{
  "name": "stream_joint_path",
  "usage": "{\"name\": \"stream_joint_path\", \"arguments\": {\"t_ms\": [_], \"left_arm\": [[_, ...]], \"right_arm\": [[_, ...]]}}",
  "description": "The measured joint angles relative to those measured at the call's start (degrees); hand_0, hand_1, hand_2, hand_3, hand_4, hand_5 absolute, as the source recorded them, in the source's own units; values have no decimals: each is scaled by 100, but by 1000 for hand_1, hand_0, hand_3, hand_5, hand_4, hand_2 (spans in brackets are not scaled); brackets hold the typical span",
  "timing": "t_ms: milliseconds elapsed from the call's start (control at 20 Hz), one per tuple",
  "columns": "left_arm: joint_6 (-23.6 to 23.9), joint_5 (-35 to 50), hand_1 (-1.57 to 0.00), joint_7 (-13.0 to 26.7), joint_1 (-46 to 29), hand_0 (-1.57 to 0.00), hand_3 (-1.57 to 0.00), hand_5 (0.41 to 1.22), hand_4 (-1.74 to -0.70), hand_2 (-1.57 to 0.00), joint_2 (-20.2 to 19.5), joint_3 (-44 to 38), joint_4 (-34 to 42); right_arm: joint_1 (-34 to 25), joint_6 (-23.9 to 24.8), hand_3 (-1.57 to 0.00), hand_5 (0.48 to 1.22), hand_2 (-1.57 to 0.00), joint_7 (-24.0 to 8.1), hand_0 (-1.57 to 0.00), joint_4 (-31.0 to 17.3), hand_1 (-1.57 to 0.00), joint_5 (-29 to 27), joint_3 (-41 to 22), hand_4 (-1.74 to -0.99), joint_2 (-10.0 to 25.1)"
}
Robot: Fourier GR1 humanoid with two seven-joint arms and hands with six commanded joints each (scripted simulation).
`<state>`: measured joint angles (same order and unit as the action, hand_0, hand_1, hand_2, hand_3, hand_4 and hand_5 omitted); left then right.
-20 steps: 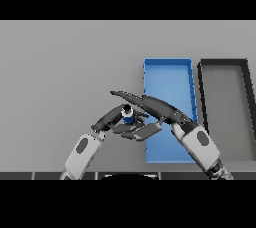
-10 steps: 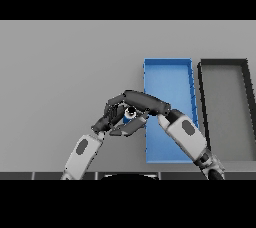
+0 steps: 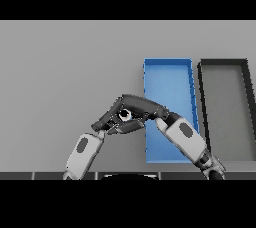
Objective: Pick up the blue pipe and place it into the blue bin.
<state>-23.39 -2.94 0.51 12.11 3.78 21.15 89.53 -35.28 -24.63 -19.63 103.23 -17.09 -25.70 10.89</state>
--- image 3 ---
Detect dark grey bin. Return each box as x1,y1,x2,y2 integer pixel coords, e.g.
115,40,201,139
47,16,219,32
196,58,256,163

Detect blue bin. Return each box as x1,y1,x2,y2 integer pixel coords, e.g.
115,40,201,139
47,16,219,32
142,57,200,164

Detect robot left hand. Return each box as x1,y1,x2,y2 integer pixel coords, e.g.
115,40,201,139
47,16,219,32
90,96,147,136

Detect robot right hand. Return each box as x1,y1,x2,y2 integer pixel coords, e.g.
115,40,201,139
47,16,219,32
121,93,183,123

